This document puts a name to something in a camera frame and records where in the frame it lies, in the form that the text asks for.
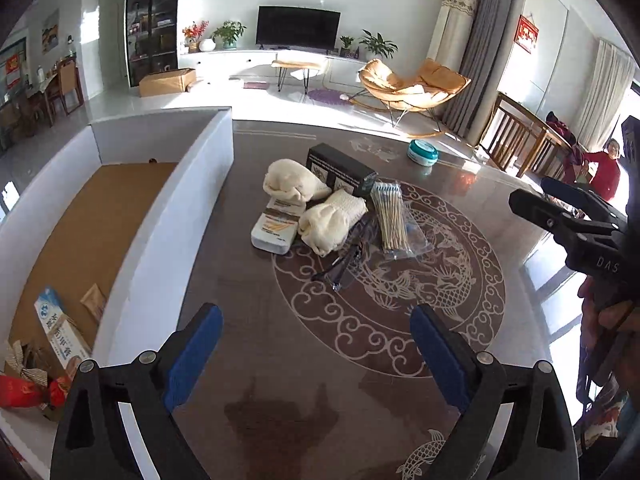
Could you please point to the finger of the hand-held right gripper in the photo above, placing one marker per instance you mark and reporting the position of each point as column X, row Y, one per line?
column 550, row 215
column 580, row 197

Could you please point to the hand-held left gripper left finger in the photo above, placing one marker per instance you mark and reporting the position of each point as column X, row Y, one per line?
column 192, row 357

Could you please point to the person's right hand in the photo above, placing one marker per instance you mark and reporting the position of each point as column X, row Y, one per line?
column 612, row 322

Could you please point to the cream knit glove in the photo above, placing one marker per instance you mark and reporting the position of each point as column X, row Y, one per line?
column 327, row 222
column 292, row 180

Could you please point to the large leafy potted plant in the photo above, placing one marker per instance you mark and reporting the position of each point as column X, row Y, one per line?
column 378, row 44

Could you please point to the white sheer curtain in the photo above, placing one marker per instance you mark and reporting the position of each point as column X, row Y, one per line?
column 602, row 90

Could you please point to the black carton box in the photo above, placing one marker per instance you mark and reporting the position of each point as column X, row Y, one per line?
column 340, row 165

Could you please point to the small potted plant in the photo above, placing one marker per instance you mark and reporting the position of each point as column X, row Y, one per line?
column 346, row 45

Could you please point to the brown cardboard box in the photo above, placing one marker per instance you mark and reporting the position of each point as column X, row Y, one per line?
column 167, row 82

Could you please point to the wooden slatted chair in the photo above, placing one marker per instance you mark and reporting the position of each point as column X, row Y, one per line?
column 520, row 132

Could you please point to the wall painting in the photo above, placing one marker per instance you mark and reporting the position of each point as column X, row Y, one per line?
column 50, row 31

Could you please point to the wooden dining chair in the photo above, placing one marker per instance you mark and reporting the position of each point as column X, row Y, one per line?
column 70, row 85

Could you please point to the purple round mat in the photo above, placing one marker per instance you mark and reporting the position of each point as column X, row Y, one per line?
column 325, row 96

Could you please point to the covered standing air conditioner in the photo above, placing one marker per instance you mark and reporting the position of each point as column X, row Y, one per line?
column 452, row 27

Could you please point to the red wall hanging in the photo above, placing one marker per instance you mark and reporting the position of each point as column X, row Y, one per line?
column 527, row 34

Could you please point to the red flower plant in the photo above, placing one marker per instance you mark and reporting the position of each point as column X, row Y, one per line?
column 195, row 34

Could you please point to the grey curtain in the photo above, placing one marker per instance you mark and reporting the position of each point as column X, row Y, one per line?
column 487, row 45

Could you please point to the teal round tin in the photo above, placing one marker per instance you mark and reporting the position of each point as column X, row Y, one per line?
column 422, row 151

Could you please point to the white cardboard box container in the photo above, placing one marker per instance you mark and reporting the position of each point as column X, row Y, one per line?
column 165, row 220

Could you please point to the wooden bench with hairpin legs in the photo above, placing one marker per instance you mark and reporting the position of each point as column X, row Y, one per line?
column 296, row 64

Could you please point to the dark glass display cabinet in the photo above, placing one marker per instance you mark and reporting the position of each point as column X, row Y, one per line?
column 152, row 20

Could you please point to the black television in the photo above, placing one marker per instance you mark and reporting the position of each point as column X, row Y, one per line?
column 298, row 26

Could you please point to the red garment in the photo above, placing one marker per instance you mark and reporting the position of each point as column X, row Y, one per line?
column 562, row 132

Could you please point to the green potted plant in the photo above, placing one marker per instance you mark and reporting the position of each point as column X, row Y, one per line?
column 229, row 32

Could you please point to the pink floor mat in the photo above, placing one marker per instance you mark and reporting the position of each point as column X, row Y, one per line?
column 256, row 85

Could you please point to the orange lounge chair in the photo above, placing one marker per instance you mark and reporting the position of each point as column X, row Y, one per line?
column 400, row 85

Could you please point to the blue white medicine box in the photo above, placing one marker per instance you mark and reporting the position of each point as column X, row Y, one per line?
column 57, row 327

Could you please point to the bag of cotton swabs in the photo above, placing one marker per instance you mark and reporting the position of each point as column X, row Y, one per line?
column 390, row 215

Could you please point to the rhinestone bow hair claw clip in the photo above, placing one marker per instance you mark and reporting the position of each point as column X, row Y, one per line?
column 25, row 360

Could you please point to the white television cabinet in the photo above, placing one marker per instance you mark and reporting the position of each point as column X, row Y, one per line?
column 225, row 62

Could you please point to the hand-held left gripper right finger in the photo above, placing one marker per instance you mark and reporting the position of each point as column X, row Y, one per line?
column 437, row 357

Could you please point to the red foil packet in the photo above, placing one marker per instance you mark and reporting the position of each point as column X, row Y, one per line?
column 22, row 392

